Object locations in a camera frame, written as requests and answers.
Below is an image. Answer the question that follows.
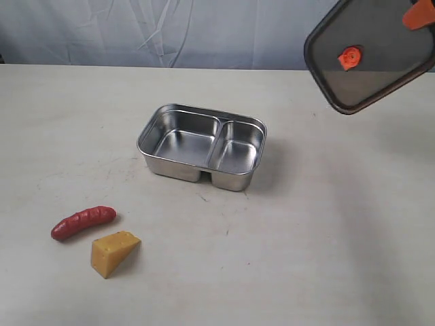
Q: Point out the dark lid with orange seal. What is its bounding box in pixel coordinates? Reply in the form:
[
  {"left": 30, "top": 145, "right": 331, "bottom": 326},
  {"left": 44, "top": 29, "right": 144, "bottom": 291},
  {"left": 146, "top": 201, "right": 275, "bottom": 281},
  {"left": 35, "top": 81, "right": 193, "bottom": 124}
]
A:
[{"left": 304, "top": 1, "right": 434, "bottom": 115}]

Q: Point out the yellow toy cheese wedge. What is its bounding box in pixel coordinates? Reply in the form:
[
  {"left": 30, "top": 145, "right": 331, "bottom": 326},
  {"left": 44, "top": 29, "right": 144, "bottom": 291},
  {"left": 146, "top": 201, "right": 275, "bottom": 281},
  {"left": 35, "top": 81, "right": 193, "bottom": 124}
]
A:
[{"left": 90, "top": 231, "right": 141, "bottom": 279}]

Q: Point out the red toy sausage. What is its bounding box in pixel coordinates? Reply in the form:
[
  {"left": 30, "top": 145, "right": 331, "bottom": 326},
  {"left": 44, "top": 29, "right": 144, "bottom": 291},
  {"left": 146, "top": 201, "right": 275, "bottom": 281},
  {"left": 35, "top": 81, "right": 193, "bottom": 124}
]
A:
[{"left": 51, "top": 206, "right": 117, "bottom": 241}]

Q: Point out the grey wrinkled backdrop cloth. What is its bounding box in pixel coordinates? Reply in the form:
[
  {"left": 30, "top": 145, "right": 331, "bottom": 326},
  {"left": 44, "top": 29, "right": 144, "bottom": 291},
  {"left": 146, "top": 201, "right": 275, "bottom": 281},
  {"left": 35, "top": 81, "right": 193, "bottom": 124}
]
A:
[{"left": 1, "top": 1, "right": 333, "bottom": 70}]

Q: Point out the steel two-compartment lunch box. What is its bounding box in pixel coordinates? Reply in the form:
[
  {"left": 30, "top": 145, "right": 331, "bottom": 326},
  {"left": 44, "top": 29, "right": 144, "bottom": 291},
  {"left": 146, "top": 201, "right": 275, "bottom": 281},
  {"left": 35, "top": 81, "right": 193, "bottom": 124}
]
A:
[{"left": 137, "top": 103, "right": 267, "bottom": 192}]

